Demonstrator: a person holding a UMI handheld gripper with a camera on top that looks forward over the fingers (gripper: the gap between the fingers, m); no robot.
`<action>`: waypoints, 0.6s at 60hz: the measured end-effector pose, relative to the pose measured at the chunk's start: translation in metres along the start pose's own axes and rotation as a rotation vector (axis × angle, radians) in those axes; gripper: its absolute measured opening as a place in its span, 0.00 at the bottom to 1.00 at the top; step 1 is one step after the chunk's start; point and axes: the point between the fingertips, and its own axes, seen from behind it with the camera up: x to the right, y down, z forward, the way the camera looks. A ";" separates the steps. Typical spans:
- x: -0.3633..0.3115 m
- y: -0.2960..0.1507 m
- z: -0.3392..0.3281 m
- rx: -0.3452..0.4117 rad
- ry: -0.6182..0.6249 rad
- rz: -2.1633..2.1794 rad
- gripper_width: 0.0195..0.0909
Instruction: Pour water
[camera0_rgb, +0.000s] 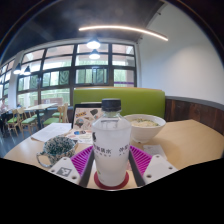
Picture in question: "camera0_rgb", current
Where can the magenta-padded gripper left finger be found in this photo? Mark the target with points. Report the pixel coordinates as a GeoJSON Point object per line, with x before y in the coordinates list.
{"type": "Point", "coordinates": [80, 161]}

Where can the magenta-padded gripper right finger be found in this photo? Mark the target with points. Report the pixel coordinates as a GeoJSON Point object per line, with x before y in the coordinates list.
{"type": "Point", "coordinates": [156, 168]}

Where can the clear plastic water bottle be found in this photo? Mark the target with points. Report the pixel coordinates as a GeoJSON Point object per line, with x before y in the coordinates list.
{"type": "Point", "coordinates": [111, 146]}

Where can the green speckled white mug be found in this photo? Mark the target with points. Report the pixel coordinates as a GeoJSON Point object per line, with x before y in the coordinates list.
{"type": "Point", "coordinates": [58, 148]}

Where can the white ceramic bowl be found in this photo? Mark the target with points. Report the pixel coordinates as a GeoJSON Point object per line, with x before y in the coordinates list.
{"type": "Point", "coordinates": [150, 131]}

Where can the white paper sheets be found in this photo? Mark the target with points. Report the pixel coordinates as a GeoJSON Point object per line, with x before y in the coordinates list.
{"type": "Point", "coordinates": [50, 131]}

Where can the black laptop with stickers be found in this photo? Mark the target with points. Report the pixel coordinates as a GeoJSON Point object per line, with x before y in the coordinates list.
{"type": "Point", "coordinates": [83, 116]}

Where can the wooden chairs with green seats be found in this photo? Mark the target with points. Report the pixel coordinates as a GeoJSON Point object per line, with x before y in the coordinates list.
{"type": "Point", "coordinates": [30, 120]}

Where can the square wooden dining table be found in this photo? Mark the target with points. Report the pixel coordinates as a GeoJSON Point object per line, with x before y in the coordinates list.
{"type": "Point", "coordinates": [40, 106]}

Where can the black pendant lamps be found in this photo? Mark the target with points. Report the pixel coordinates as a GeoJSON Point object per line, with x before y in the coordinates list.
{"type": "Point", "coordinates": [93, 44]}

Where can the long curved ceiling light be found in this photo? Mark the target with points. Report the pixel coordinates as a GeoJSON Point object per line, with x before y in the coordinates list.
{"type": "Point", "coordinates": [123, 28]}

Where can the black-framed window wall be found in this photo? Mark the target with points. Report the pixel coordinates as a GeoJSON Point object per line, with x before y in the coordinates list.
{"type": "Point", "coordinates": [60, 61]}

